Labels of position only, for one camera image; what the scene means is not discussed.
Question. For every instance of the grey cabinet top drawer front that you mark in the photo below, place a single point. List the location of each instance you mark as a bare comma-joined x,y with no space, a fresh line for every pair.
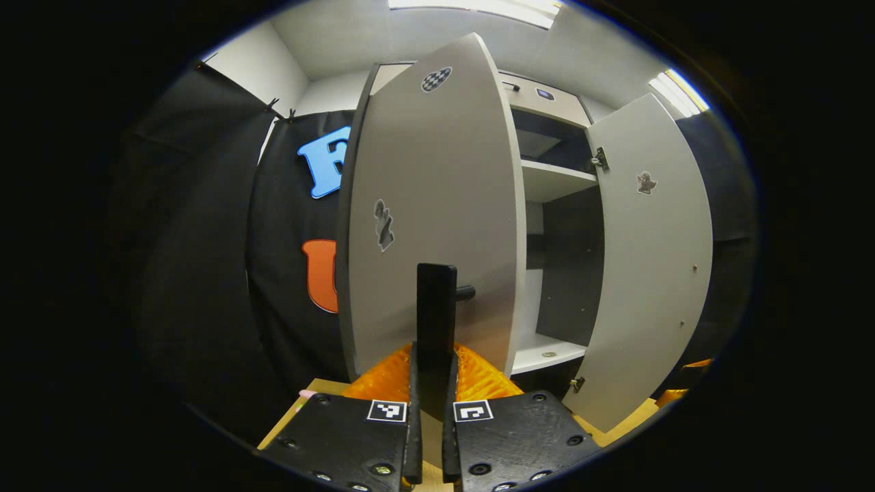
547,96

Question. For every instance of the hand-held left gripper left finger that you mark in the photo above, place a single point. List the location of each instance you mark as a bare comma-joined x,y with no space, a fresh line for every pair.
342,444

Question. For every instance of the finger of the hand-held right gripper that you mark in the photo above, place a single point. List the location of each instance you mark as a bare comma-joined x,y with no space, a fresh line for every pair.
698,363
673,398

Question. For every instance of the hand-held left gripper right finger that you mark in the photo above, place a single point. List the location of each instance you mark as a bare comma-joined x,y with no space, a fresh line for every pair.
519,441

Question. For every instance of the grey cabinet door checkered sticker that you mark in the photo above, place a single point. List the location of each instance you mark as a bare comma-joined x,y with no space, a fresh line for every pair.
437,171

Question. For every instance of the long ceiling light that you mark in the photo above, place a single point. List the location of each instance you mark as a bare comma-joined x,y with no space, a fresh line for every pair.
478,8
678,92

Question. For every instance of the small black cloth clip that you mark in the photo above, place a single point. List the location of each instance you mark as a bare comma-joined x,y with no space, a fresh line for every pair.
272,104

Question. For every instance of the grey cabinet door cube sticker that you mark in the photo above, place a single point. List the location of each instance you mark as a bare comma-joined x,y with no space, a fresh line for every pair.
649,273

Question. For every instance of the green and pink plush toy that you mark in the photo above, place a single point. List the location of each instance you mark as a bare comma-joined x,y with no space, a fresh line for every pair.
306,394

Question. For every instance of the grey double-door shoe cabinet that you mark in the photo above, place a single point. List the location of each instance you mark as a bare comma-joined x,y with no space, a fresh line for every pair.
554,181

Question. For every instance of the black backdrop cloth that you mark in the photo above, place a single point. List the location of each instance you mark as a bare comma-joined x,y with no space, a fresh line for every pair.
205,273
724,205

